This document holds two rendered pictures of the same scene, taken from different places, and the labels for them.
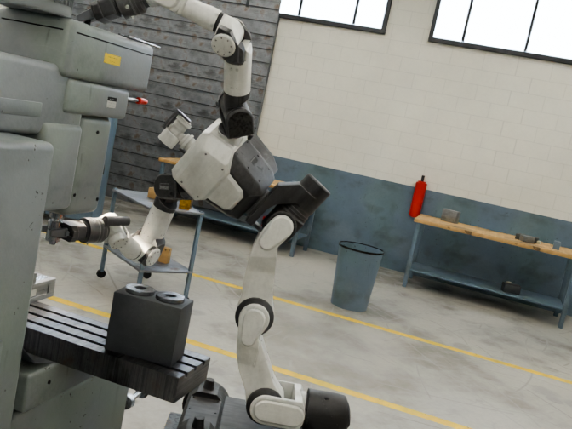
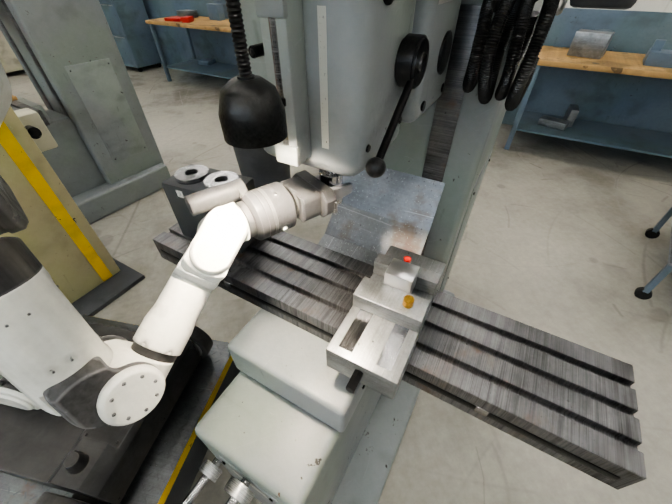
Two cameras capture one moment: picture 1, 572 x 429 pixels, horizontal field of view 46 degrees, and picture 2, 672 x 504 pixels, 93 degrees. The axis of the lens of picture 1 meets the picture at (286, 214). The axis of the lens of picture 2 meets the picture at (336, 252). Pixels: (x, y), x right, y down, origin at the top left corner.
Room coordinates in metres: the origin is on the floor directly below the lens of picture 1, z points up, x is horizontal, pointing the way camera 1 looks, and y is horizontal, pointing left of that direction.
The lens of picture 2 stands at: (2.68, 0.87, 1.57)
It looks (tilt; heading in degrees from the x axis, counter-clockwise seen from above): 43 degrees down; 194
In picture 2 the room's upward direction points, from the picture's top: straight up
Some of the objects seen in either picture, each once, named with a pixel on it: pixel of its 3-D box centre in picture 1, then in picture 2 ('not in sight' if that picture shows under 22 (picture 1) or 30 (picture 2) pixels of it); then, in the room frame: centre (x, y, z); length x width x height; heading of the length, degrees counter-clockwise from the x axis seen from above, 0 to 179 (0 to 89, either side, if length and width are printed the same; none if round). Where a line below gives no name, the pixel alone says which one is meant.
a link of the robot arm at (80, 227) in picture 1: (78, 231); (292, 202); (2.22, 0.67, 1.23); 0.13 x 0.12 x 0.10; 51
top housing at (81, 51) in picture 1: (79, 53); not in sight; (2.13, 0.74, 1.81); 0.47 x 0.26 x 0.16; 164
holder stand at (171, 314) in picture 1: (150, 322); (215, 206); (2.02, 0.35, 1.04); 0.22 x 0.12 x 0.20; 81
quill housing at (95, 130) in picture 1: (64, 159); (330, 48); (2.14, 0.73, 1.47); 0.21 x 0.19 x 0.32; 74
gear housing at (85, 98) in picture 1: (66, 94); not in sight; (2.10, 0.74, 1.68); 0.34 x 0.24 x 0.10; 164
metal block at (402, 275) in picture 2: not in sight; (400, 278); (2.19, 0.90, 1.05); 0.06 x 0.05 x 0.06; 75
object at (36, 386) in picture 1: (34, 356); (333, 315); (2.15, 0.73, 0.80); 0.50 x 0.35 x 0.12; 164
